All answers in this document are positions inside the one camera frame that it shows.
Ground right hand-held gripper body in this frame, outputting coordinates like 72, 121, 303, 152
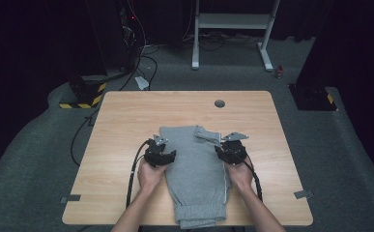
220, 130, 250, 165

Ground grey tape strip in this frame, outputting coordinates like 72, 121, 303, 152
60, 194, 82, 204
294, 189, 314, 200

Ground person's right hand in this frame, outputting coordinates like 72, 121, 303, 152
224, 157, 255, 193

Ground black stand with hazard stripes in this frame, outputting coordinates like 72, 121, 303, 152
45, 0, 108, 110
288, 0, 374, 112

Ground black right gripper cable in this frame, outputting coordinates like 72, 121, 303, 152
243, 157, 264, 203

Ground black looped floor cable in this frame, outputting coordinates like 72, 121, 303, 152
119, 53, 159, 92

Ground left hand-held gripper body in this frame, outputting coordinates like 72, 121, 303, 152
143, 133, 170, 169

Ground white metal stand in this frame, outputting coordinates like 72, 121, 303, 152
191, 0, 282, 73

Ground person's left hand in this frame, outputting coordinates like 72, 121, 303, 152
137, 159, 168, 194

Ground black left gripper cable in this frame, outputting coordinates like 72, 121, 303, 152
125, 138, 151, 209

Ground grey sweatpants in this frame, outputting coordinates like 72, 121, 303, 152
158, 125, 233, 230

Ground dark equipment rack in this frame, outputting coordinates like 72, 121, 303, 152
115, 0, 145, 73

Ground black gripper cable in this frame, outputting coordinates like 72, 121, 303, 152
243, 157, 264, 203
125, 138, 151, 209

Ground grey paper scrap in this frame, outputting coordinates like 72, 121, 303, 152
134, 75, 151, 91

